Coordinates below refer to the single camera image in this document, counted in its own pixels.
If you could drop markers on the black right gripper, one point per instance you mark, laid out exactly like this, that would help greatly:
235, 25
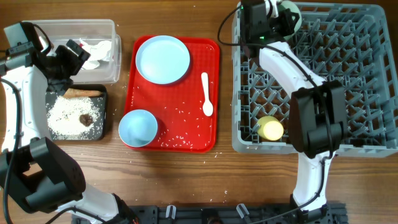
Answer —
286, 25

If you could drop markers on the brown carrot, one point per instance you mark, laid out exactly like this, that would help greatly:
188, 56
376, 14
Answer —
76, 93

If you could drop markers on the white plastic spoon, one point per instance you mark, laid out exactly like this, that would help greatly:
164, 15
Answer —
207, 105

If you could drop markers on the red plastic tray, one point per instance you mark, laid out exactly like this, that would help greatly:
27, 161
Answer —
182, 124

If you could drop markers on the yellow cup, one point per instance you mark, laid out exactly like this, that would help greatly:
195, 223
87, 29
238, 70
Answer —
270, 128

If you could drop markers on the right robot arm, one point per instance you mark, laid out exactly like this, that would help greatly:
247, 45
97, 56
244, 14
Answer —
317, 118

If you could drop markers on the light blue plate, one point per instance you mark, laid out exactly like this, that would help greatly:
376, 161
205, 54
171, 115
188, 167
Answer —
162, 59

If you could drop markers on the clear plastic bin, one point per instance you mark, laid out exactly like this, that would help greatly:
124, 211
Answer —
91, 31

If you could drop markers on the white rice pile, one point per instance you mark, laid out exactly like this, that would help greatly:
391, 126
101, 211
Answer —
63, 118

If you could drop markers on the brown food scrap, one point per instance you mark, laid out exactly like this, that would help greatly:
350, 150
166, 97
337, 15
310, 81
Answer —
86, 120

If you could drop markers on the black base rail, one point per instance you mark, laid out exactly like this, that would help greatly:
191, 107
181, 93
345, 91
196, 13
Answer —
331, 213

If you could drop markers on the black tray bin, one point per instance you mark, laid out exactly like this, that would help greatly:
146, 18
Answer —
51, 96

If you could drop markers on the white napkin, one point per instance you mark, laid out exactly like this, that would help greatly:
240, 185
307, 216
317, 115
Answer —
98, 52

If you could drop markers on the grey dishwasher rack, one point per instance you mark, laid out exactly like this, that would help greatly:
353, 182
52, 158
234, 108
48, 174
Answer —
344, 42

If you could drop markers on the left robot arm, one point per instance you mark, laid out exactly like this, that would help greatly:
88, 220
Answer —
37, 174

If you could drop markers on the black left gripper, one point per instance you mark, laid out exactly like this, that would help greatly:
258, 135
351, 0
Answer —
60, 85

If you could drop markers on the light blue bowl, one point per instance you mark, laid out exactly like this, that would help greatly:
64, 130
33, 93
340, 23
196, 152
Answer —
138, 128

